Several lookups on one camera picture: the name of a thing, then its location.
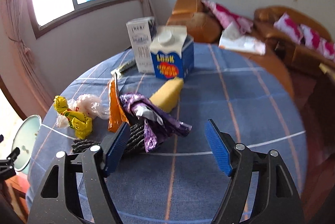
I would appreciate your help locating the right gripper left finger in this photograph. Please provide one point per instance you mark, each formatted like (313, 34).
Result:
(57, 199)

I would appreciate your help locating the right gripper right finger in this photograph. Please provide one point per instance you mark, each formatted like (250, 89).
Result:
(276, 198)

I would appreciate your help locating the yellow wrapper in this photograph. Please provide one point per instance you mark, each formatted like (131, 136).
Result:
(78, 121)

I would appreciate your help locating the purple foil wrapper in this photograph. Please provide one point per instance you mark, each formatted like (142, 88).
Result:
(158, 125)

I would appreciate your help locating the black net roll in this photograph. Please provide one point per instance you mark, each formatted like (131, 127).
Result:
(135, 144)

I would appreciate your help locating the yellow sponge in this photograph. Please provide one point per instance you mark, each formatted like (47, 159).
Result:
(166, 97)

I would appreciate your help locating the orange snack sachet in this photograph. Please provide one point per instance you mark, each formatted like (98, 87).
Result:
(117, 115)

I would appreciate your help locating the clear plastic bag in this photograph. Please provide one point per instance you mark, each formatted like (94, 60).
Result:
(88, 104)

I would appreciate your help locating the blue plaid tablecloth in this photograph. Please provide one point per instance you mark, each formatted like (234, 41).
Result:
(181, 182)

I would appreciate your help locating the left pink curtain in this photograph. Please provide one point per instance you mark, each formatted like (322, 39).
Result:
(11, 11)

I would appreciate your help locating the brown leather sofa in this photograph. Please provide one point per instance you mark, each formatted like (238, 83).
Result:
(301, 42)

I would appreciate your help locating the white tissue paper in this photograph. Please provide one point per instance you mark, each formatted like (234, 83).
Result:
(231, 39)

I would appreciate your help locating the wooden coffee table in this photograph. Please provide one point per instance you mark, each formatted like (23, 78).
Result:
(327, 70)

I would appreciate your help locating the blue Look milk carton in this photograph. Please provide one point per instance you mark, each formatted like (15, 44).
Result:
(172, 52)

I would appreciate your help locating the orange leather armchair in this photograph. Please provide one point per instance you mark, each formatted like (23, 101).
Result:
(198, 19)

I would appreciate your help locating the pink white pillow on armchair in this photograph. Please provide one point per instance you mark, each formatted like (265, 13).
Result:
(226, 17)

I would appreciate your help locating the pink white sofa pillow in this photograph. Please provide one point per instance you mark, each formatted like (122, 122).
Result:
(286, 25)

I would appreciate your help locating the green snack packet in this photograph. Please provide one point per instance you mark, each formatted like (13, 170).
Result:
(124, 67)

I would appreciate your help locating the white milk carton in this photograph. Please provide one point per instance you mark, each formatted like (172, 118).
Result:
(141, 32)

